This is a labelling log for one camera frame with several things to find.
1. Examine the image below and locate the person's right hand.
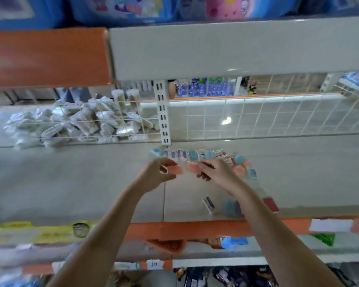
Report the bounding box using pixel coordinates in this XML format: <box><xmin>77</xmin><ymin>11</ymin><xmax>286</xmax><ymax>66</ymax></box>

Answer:
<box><xmin>196</xmin><ymin>157</ymin><xmax>251</xmax><ymax>196</ymax></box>

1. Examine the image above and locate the person's left hand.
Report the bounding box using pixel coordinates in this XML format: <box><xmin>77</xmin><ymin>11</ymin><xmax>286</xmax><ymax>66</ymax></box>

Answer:
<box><xmin>132</xmin><ymin>157</ymin><xmax>178</xmax><ymax>196</ymax></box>

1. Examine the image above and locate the pile of mixed erasers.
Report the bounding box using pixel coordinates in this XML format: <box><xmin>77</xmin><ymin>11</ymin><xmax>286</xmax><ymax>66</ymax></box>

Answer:
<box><xmin>150</xmin><ymin>146</ymin><xmax>281</xmax><ymax>216</ymax></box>

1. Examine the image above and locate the person's right forearm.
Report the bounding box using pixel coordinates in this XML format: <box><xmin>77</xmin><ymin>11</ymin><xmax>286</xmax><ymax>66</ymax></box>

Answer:
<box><xmin>233</xmin><ymin>185</ymin><xmax>345</xmax><ymax>287</ymax></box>

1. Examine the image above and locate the person's left forearm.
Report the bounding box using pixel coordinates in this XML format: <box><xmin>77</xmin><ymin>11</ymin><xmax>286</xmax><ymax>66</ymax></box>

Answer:
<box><xmin>47</xmin><ymin>185</ymin><xmax>147</xmax><ymax>287</ymax></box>

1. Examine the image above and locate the white orange metal shelf unit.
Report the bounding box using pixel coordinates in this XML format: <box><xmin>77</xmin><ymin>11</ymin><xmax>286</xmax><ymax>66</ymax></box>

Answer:
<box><xmin>0</xmin><ymin>15</ymin><xmax>359</xmax><ymax>287</ymax></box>

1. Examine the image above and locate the blue small snack packet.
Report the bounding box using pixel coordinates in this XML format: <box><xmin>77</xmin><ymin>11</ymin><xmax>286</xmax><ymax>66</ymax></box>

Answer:
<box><xmin>220</xmin><ymin>236</ymin><xmax>250</xmax><ymax>250</ymax></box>

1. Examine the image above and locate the row of blue bottles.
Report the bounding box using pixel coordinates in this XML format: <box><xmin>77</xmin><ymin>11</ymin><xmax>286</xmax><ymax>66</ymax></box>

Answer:
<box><xmin>175</xmin><ymin>77</ymin><xmax>237</xmax><ymax>98</ymax></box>

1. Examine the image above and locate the pile of white packets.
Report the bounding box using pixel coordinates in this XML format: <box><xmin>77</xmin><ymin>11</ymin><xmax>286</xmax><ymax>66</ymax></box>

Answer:
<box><xmin>3</xmin><ymin>88</ymin><xmax>159</xmax><ymax>148</ymax></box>

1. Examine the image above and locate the row of dark snack packets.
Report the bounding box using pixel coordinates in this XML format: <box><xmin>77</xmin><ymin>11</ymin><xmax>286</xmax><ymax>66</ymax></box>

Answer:
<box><xmin>176</xmin><ymin>266</ymin><xmax>288</xmax><ymax>287</ymax></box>

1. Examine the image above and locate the green packet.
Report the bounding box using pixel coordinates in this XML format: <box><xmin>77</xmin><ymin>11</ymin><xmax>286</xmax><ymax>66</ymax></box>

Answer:
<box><xmin>312</xmin><ymin>233</ymin><xmax>337</xmax><ymax>247</ymax></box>

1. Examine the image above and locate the yellow price label strip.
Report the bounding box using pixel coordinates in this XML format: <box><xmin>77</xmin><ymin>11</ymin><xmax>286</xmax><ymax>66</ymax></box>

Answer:
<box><xmin>0</xmin><ymin>220</ymin><xmax>99</xmax><ymax>246</ymax></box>

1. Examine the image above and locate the row of blue packages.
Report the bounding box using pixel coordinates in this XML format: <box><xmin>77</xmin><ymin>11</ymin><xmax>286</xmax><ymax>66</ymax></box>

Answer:
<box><xmin>0</xmin><ymin>0</ymin><xmax>359</xmax><ymax>30</ymax></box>

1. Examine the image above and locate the white wire grid panel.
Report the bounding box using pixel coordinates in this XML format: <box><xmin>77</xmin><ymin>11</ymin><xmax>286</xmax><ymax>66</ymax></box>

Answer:
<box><xmin>0</xmin><ymin>71</ymin><xmax>359</xmax><ymax>147</ymax></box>

